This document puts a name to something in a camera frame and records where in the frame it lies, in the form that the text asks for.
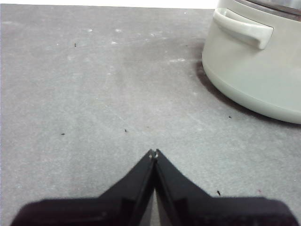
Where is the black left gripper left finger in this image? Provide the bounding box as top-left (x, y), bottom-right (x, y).
top-left (10, 149), bottom-right (157, 226)

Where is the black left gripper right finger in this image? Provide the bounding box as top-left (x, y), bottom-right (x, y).
top-left (154, 149), bottom-right (299, 226)

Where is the pale green electric pot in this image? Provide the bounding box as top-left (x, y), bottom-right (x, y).
top-left (201, 0), bottom-right (301, 125)

